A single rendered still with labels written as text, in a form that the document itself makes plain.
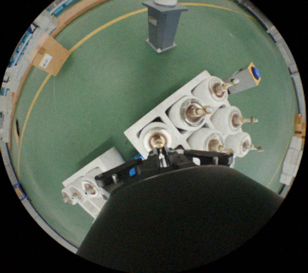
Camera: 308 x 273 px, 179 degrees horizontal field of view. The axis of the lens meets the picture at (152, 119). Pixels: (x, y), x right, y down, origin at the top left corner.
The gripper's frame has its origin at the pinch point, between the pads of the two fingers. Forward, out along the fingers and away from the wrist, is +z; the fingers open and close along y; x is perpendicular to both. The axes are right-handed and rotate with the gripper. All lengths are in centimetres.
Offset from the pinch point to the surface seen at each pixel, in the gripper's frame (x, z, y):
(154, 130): 2.8, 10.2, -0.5
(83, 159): -13, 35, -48
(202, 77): 18.5, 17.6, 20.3
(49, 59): 62, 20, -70
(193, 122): 3.1, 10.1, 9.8
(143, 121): 5.5, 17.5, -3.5
